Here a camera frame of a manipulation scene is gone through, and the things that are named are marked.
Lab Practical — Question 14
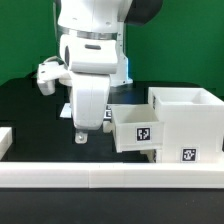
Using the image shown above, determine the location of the white left fence wall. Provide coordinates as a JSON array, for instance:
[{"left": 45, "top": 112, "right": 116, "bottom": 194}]
[{"left": 0, "top": 127, "right": 13, "bottom": 160}]

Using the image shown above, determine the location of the white front fence wall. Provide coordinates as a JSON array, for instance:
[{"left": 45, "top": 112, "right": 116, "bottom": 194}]
[{"left": 0, "top": 162, "right": 224, "bottom": 189}]

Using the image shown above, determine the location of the white drawer tray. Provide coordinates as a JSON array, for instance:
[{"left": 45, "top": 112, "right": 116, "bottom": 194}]
[
  {"left": 103, "top": 104, "right": 164, "bottom": 153},
  {"left": 140, "top": 149, "right": 156, "bottom": 163}
]

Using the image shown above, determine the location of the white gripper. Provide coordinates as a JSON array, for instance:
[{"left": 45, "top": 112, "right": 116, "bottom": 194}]
[{"left": 37, "top": 34, "right": 118, "bottom": 144}]

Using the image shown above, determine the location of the white front drawer tray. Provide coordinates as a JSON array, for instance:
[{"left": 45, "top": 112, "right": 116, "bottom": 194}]
[{"left": 140, "top": 149, "right": 156, "bottom": 163}]

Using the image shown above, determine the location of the white thin cable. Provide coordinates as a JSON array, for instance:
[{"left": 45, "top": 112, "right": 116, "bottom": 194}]
[{"left": 52, "top": 0, "right": 60, "bottom": 34}]

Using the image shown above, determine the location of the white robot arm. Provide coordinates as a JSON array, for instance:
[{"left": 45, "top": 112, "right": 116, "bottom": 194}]
[{"left": 37, "top": 0, "right": 163, "bottom": 144}]

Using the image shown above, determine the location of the white base tag plate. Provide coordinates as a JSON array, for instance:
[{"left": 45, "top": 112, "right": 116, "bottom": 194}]
[{"left": 60, "top": 103, "right": 112, "bottom": 120}]

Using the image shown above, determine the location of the white drawer cabinet box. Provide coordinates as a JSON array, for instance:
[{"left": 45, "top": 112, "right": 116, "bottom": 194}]
[{"left": 148, "top": 87, "right": 224, "bottom": 163}]

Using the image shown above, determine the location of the white fence wall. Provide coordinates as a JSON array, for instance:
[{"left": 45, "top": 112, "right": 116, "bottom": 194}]
[
  {"left": 0, "top": 162, "right": 224, "bottom": 189},
  {"left": 0, "top": 127, "right": 13, "bottom": 160}
]

